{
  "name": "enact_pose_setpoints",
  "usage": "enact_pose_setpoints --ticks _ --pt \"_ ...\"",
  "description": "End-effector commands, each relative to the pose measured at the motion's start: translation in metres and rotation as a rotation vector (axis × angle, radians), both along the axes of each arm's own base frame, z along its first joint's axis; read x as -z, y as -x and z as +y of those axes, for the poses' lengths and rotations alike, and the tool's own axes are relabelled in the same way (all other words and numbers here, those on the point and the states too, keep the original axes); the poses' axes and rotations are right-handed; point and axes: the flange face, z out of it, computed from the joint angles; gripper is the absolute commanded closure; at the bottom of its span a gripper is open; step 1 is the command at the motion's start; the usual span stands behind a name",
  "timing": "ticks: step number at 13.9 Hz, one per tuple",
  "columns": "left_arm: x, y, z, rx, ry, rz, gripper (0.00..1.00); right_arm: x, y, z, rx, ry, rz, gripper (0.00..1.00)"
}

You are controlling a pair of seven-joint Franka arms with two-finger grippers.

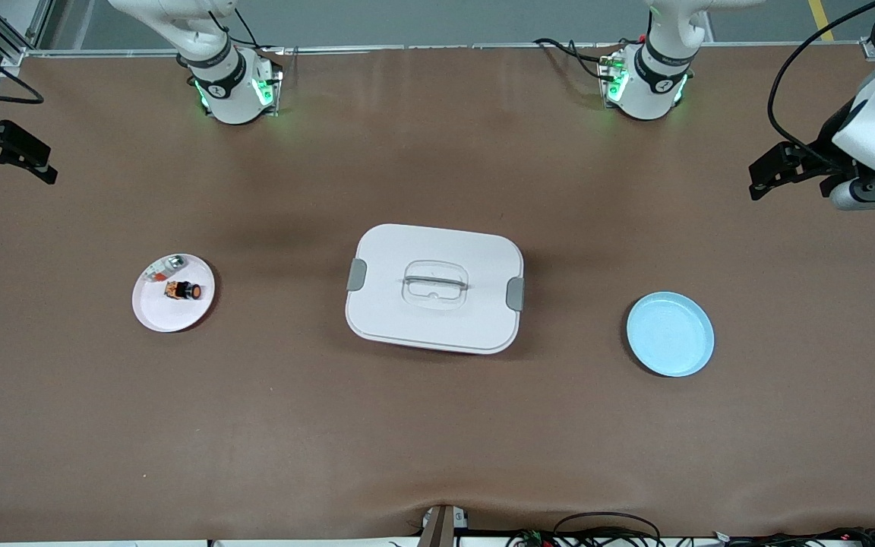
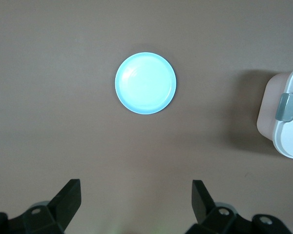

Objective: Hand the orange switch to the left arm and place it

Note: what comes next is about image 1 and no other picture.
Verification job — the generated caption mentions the black cable bundle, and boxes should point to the black cable bundle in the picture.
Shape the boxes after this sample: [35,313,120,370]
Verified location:
[506,511,875,547]

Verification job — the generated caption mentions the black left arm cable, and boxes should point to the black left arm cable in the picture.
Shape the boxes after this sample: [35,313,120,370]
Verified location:
[768,0,875,164]

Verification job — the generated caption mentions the clear small switch component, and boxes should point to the clear small switch component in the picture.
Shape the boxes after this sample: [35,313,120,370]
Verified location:
[143,256,186,283]

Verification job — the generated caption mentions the white lidded storage box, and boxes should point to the white lidded storage box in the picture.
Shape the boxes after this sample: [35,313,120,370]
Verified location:
[345,223,525,356]

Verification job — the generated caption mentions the light blue round plate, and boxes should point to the light blue round plate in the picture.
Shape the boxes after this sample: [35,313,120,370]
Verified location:
[626,291,715,378]

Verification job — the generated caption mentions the clear box lid handle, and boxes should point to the clear box lid handle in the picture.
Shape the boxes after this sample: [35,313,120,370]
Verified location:
[402,261,470,311]

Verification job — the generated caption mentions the black arm base cables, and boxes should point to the black arm base cables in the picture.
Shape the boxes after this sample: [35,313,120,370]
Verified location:
[535,38,621,81]

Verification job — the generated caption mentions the pink round plate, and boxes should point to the pink round plate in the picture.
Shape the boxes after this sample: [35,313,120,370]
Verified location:
[131,253,216,334]

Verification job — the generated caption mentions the camera mount post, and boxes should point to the camera mount post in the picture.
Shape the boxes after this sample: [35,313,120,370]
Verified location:
[419,505,469,547]

